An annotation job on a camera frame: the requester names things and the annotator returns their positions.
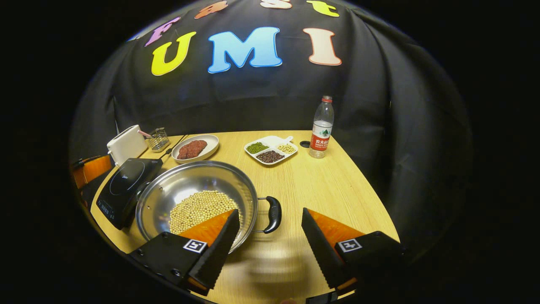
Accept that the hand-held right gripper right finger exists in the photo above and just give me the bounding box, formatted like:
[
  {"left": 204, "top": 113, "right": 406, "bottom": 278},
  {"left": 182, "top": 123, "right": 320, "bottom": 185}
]
[{"left": 301, "top": 207, "right": 408, "bottom": 296}]

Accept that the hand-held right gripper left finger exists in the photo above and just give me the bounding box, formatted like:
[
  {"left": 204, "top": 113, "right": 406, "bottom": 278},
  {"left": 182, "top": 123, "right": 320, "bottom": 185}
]
[{"left": 127, "top": 209, "right": 240, "bottom": 296}]

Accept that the black induction cooktop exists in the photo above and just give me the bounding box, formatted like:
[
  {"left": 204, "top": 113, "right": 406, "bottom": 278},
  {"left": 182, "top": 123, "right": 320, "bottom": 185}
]
[{"left": 96, "top": 158, "right": 164, "bottom": 231}]

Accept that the steel pot with black handles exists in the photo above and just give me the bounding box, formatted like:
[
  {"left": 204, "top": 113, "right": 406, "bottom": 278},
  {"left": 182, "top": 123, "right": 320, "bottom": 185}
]
[{"left": 135, "top": 160, "right": 282, "bottom": 254}]

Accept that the white toaster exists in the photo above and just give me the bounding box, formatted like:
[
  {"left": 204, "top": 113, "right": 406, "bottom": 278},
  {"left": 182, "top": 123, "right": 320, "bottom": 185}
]
[{"left": 107, "top": 125, "right": 149, "bottom": 166}]

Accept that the heap of yellow soybeans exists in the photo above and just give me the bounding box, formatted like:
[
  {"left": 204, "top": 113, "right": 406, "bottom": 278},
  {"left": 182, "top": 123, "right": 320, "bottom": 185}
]
[{"left": 169, "top": 190, "right": 241, "bottom": 235}]

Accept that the round white plate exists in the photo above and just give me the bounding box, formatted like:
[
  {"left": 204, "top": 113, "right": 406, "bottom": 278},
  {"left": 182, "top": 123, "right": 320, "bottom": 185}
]
[{"left": 171, "top": 134, "right": 220, "bottom": 164}]

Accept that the clear plastic water bottle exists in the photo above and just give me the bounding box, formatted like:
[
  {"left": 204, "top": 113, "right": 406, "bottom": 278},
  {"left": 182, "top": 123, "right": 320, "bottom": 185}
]
[{"left": 309, "top": 95, "right": 335, "bottom": 159}]

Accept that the white divided bean dish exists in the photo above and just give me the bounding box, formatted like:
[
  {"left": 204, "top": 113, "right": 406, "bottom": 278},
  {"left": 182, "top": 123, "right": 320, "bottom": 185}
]
[{"left": 244, "top": 136, "right": 298, "bottom": 166}]

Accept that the black backdrop cloth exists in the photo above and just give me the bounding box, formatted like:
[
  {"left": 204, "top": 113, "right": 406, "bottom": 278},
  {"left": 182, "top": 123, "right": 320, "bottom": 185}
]
[{"left": 70, "top": 0, "right": 473, "bottom": 254}]

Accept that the metal wire basket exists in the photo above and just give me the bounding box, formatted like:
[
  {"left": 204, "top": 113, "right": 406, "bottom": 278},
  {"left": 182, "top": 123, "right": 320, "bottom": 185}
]
[{"left": 146, "top": 128, "right": 170, "bottom": 152}]

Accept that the black power cable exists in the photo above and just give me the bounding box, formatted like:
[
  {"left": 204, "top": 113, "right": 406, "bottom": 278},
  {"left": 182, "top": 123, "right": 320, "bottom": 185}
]
[{"left": 160, "top": 134, "right": 189, "bottom": 159}]

